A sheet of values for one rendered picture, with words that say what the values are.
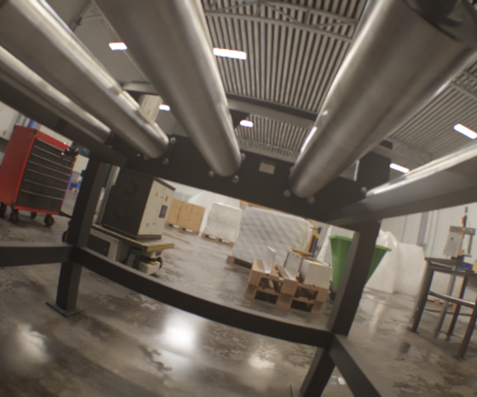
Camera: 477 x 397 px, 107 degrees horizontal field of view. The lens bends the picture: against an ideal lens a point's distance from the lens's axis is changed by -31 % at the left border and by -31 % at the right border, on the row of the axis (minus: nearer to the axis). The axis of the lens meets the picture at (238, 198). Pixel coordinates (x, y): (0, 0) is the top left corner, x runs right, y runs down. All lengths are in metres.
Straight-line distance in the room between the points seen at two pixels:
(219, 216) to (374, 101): 8.87
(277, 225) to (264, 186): 3.25
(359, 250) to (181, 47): 0.89
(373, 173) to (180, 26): 0.94
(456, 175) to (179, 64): 0.38
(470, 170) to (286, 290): 2.35
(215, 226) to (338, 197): 8.24
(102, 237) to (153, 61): 1.84
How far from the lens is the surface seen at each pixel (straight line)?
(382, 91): 0.28
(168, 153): 1.06
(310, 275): 2.63
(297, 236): 4.15
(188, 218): 9.15
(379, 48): 0.25
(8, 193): 2.84
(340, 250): 3.23
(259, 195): 0.97
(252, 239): 4.37
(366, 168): 1.08
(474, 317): 2.56
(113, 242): 2.04
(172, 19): 0.30
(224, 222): 9.05
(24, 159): 2.72
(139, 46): 0.33
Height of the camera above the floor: 0.63
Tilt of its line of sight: 7 degrees up
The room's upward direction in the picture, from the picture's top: 16 degrees clockwise
